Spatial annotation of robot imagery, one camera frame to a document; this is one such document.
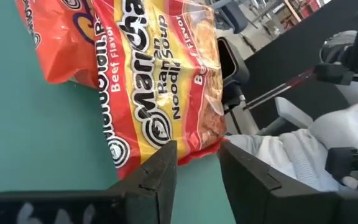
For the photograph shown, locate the person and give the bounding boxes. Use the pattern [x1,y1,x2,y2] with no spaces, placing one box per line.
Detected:
[225,80,358,192]

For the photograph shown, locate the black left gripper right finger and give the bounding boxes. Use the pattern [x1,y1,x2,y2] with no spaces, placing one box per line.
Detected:
[218,141,341,224]

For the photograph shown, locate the black office chair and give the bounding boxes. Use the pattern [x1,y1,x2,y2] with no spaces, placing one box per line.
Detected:
[216,36,250,110]

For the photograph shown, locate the red snack packets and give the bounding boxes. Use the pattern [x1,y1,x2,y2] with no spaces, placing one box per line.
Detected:
[14,0,105,90]

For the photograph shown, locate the green table mat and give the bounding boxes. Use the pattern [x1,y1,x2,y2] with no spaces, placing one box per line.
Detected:
[0,0,239,224]

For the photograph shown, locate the red beef ramen packet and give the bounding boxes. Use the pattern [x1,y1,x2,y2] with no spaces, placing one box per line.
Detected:
[90,0,228,180]

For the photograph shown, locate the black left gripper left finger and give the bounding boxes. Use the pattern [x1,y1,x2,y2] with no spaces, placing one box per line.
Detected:
[109,140,178,224]

